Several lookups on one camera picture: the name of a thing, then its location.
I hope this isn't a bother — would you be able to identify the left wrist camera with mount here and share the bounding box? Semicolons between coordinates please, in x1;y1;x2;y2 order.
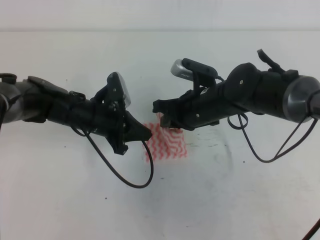
91;72;131;109

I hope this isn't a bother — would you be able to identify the black right camera cable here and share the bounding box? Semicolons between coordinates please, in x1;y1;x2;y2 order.
227;113;320;240

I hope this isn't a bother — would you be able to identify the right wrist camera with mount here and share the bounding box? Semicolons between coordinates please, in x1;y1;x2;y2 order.
170;58;218;91

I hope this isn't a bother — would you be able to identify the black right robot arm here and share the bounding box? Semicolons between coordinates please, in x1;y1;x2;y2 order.
152;50;320;131

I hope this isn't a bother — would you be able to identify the black left camera cable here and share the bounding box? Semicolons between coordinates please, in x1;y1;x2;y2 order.
71;124;154;188

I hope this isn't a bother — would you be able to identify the pink white striped towel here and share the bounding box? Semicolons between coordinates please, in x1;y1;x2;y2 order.
144;113;188;163

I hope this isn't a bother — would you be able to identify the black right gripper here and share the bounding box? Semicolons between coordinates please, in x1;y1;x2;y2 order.
152;86;230;131

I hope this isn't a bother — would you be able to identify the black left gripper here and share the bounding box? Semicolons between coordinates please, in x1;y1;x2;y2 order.
49;92;153;156

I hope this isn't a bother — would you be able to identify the black camera cable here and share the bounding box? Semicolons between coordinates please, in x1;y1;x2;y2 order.
71;124;154;188
227;113;320;240

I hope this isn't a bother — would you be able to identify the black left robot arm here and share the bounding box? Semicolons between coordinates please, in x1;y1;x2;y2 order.
0;72;152;155

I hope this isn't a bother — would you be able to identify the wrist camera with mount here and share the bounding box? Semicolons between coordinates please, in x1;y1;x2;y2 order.
170;58;218;91
91;72;131;109

